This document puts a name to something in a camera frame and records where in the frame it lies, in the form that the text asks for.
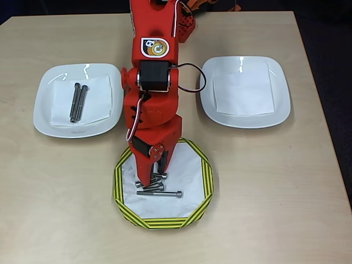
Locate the white paper napkin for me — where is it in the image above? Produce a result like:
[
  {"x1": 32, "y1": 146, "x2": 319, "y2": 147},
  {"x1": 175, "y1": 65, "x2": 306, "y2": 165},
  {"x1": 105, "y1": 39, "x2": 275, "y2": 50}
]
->
[
  {"x1": 213, "y1": 59, "x2": 276, "y2": 116},
  {"x1": 50, "y1": 74, "x2": 113, "y2": 129}
]

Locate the white square ceramic plate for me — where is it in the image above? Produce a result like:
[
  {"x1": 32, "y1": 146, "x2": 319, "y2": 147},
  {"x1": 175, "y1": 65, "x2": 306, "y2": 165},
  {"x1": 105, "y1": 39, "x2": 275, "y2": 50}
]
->
[
  {"x1": 32, "y1": 63, "x2": 124, "y2": 139},
  {"x1": 199, "y1": 56, "x2": 292, "y2": 129}
]

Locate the white servo cable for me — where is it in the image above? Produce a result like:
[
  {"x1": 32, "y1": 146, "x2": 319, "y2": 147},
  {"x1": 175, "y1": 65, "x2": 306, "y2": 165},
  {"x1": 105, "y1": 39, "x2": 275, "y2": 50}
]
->
[{"x1": 126, "y1": 92, "x2": 151, "y2": 142}]

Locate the black servo cable loop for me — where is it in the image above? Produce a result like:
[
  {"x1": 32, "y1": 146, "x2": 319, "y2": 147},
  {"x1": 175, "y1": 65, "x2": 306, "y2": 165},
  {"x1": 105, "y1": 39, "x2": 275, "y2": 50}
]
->
[{"x1": 175, "y1": 63, "x2": 207, "y2": 95}]

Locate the orange printed table clamp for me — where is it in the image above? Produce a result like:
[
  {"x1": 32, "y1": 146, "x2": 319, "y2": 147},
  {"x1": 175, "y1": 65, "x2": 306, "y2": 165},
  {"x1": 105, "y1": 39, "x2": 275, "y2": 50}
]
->
[{"x1": 186, "y1": 0, "x2": 241, "y2": 13}]

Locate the yellow green striped plate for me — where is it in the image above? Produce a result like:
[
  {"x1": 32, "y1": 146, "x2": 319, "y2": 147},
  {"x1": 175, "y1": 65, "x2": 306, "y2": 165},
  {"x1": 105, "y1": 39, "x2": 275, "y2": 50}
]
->
[{"x1": 112, "y1": 135, "x2": 215, "y2": 230}]

